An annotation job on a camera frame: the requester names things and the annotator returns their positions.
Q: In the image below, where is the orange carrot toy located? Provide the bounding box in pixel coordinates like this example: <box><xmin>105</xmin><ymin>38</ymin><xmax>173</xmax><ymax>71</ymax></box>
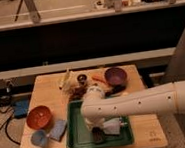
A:
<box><xmin>91</xmin><ymin>75</ymin><xmax>107</xmax><ymax>86</ymax></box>

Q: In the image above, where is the black cable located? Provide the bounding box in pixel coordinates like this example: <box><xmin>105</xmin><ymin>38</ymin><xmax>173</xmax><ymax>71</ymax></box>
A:
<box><xmin>0</xmin><ymin>93</ymin><xmax>22</xmax><ymax>148</ymax></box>

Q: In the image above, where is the green plastic tray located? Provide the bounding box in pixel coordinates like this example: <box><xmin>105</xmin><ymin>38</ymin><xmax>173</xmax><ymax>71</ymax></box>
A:
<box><xmin>66</xmin><ymin>100</ymin><xmax>134</xmax><ymax>148</ymax></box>

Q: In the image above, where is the light blue towel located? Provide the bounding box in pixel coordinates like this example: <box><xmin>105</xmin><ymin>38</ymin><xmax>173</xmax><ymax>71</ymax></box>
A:
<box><xmin>102</xmin><ymin>118</ymin><xmax>127</xmax><ymax>135</ymax></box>

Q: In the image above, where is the purple bowl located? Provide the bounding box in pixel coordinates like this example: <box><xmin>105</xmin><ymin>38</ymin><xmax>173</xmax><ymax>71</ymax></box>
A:
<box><xmin>104</xmin><ymin>67</ymin><xmax>128</xmax><ymax>86</ymax></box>

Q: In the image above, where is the blue cloth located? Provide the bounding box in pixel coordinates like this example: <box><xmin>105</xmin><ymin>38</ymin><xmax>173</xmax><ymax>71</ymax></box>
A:
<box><xmin>48</xmin><ymin>119</ymin><xmax>67</xmax><ymax>142</ymax></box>

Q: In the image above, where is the orange bowl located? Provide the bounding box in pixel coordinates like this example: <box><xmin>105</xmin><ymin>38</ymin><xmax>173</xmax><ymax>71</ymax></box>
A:
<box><xmin>26</xmin><ymin>105</ymin><xmax>53</xmax><ymax>130</ymax></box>

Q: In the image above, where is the blue power box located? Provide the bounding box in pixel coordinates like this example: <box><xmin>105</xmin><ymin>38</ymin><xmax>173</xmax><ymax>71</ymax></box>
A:
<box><xmin>13</xmin><ymin>100</ymin><xmax>29</xmax><ymax>118</ymax></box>

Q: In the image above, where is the dark eraser block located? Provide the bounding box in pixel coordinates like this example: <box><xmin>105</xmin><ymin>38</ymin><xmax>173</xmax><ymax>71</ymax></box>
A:
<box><xmin>91</xmin><ymin>127</ymin><xmax>106</xmax><ymax>145</ymax></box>

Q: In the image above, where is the small dark cup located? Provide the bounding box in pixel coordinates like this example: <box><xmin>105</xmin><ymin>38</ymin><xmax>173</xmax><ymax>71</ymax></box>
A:
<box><xmin>77</xmin><ymin>74</ymin><xmax>88</xmax><ymax>86</ymax></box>

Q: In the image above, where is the brown toy food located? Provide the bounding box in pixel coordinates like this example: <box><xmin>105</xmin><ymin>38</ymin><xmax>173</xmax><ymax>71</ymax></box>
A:
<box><xmin>69</xmin><ymin>87</ymin><xmax>86</xmax><ymax>101</ymax></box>

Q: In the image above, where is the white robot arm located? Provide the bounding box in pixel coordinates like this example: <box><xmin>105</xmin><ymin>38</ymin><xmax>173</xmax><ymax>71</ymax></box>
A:
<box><xmin>81</xmin><ymin>81</ymin><xmax>185</xmax><ymax>129</ymax></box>

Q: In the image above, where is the blue plastic cup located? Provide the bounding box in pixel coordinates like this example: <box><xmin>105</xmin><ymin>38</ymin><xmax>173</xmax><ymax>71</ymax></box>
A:
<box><xmin>30</xmin><ymin>130</ymin><xmax>49</xmax><ymax>148</ymax></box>

